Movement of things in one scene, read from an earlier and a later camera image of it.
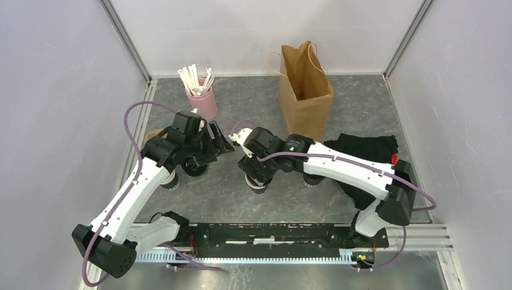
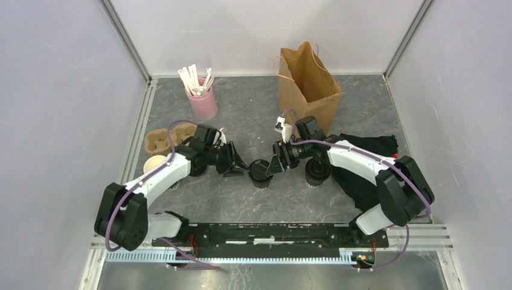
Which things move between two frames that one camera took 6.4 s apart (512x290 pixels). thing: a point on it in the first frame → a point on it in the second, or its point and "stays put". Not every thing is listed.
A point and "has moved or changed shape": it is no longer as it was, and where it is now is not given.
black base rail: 270,237 stays put
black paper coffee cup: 311,180 stays put
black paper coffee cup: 255,187 has moved or changed shape
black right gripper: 249,165 → 282,159
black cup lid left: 191,167 stays put
